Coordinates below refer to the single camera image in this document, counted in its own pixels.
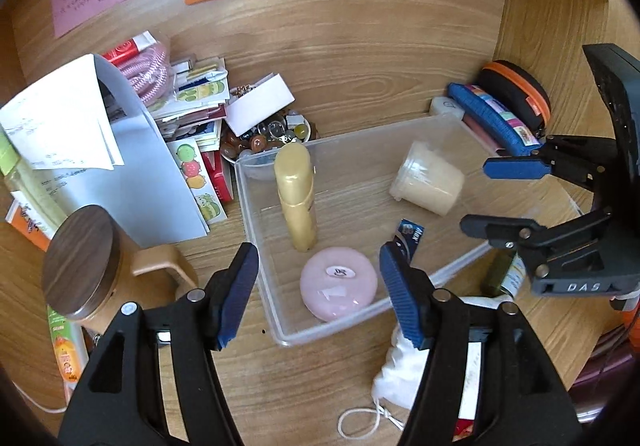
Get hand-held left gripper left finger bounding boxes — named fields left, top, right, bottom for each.
left=57, top=242, right=260, bottom=446

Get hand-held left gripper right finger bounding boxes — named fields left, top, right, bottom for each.
left=379, top=242, right=586, bottom=446

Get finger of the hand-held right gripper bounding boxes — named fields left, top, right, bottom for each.
left=459, top=207, right=614, bottom=258
left=483, top=134, right=619, bottom=188

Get clear plastic container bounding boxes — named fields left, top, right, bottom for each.
left=234, top=113, right=501, bottom=348

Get pink flat case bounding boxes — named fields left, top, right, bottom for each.
left=462, top=113, right=507, bottom=155

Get small dark green bottle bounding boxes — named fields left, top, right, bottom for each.
left=481, top=251, right=529, bottom=300

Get blue pencil case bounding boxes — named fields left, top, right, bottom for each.
left=446, top=82, right=544, bottom=158

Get pink round compact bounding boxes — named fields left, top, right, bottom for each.
left=299, top=247, right=379, bottom=322

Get small blue packet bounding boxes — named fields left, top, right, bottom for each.
left=392, top=220, right=427, bottom=259

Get black orange round case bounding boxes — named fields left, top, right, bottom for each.
left=477, top=60, right=552, bottom=132

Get translucent plastic cup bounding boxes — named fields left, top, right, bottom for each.
left=389, top=141, right=466, bottom=217

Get white eraser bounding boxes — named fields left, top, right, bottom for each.
left=429, top=96, right=466, bottom=120

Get gold bottle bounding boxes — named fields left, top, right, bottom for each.
left=273, top=142, right=319, bottom=253

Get red flat box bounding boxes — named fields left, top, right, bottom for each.
left=200, top=151, right=235, bottom=205

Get fruit sticker strip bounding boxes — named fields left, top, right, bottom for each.
left=165, top=138, right=224, bottom=227

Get white folded sheet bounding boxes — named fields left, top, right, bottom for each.
left=37, top=57, right=211, bottom=249

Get bowl of beads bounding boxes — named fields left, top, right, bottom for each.
left=220, top=108, right=314, bottom=168

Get wooden mug with lid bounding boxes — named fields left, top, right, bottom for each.
left=41, top=205, right=200, bottom=334

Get orange snack packet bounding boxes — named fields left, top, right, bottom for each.
left=47, top=306, right=89, bottom=405

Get white blank card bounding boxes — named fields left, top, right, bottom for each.
left=226, top=74, right=295, bottom=137

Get stack of cards and booklets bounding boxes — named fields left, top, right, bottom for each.
left=150, top=55, right=232, bottom=149

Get orange white booklet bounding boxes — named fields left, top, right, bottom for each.
left=5, top=198, right=54, bottom=252

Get white printed paper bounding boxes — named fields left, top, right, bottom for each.
left=0, top=54, right=125, bottom=172

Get red white box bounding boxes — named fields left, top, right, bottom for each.
left=100, top=31, right=162, bottom=67

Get white drawstring bag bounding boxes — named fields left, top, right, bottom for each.
left=340, top=296, right=501, bottom=438

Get white cable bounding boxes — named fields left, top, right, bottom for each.
left=20, top=386, right=69, bottom=415

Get pink white rope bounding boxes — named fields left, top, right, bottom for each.
left=120, top=40, right=172, bottom=103

